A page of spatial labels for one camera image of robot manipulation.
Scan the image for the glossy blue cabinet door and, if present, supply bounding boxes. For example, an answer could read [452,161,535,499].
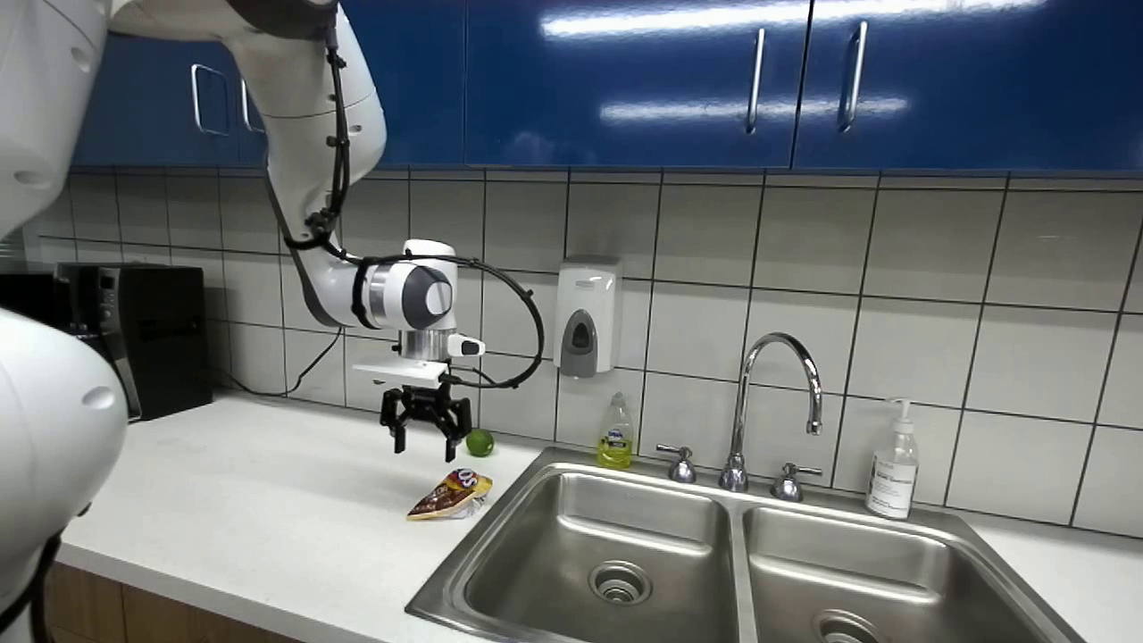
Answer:
[66,33,230,172]
[514,0,813,178]
[223,0,523,176]
[790,0,1143,182]

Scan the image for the white pump soap bottle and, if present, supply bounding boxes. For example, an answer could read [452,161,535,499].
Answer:
[864,395,920,520]

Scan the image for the wooden base cabinet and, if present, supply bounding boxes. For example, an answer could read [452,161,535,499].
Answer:
[30,557,298,643]

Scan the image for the black countertop appliance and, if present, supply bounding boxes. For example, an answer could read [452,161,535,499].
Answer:
[53,259,216,421]

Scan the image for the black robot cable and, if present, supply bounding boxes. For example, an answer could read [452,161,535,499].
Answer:
[282,33,551,395]

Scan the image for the chrome gooseneck faucet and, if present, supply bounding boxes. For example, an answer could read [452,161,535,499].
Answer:
[715,330,829,494]

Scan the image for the stainless steel double sink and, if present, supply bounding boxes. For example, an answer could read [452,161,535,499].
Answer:
[404,442,1087,643]

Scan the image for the chrome faucet tap handle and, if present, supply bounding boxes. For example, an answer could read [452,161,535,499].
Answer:
[763,462,826,505]
[653,442,702,487]

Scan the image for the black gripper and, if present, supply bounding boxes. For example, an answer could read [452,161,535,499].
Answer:
[376,380,476,468]

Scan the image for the yellow brown chip packet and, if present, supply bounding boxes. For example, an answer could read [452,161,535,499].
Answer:
[404,465,497,525]

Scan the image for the white wall soap dispenser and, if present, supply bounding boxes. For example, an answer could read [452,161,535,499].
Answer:
[553,259,621,383]

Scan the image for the silver cabinet door handle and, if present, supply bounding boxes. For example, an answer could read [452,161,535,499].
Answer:
[742,25,770,140]
[834,18,876,140]
[234,75,267,134]
[185,62,223,140]

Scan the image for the round steel sink drain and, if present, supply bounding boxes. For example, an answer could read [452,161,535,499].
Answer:
[585,557,657,606]
[809,602,885,643]

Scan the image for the black power cord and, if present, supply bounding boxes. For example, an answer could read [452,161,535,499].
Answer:
[223,325,348,405]

